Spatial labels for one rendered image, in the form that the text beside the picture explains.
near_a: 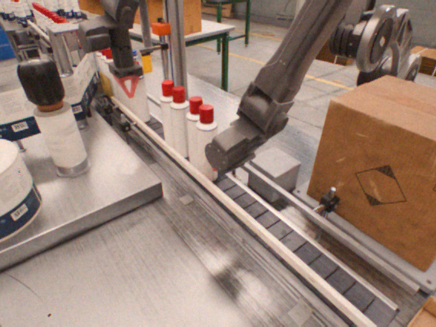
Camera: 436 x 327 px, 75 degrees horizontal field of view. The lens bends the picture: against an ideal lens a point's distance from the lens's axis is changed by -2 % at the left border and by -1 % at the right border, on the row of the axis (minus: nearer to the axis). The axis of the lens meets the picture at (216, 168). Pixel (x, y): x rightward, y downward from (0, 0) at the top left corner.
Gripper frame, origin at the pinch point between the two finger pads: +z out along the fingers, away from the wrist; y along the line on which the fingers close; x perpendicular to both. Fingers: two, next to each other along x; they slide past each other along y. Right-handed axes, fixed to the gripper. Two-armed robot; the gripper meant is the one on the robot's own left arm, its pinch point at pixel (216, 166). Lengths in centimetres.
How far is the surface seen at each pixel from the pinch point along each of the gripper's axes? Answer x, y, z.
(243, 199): 10.4, -1.7, -0.8
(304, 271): 26.6, 4.4, -17.0
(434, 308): 44, -13, -23
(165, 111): -20.9, 2.1, 6.9
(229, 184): 5.1, -2.5, 3.2
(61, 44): -71, 13, 36
